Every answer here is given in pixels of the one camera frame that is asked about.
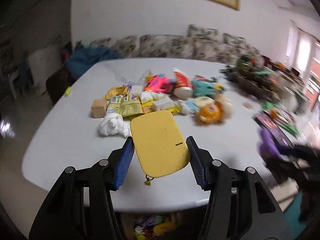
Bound purple toy gun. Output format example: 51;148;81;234
259;127;283;162

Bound yellow toy case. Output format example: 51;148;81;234
130;110;190;178

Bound cardboard box of toys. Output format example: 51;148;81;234
118;212;179;239

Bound white cabinet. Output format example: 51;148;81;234
28;44;62;88

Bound orange deer egg toy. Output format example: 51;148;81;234
194;95;233;124

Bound blue cloth heap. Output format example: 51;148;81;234
66;47;122;80

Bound green highlighter marker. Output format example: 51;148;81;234
64;86;72;97

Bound green panda wipes pack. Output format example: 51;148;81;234
260;101;300;137

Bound teal toy whale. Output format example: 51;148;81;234
191;75;225;99

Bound crumpled white tissue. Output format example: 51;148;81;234
98;113;131;138

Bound yellow green snack packet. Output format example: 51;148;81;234
107;93;143;117

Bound pink toy gun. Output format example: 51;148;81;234
144;74;176;94

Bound white tissue wad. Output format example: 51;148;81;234
140;91;166;104

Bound floral sofa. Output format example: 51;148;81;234
89;24;264;67

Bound wooden cube block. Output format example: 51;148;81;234
91;99;107;119

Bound gold candy wrapper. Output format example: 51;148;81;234
103;86;130;100

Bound yellow nabati wafer wrapper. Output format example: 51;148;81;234
141;100;181;115

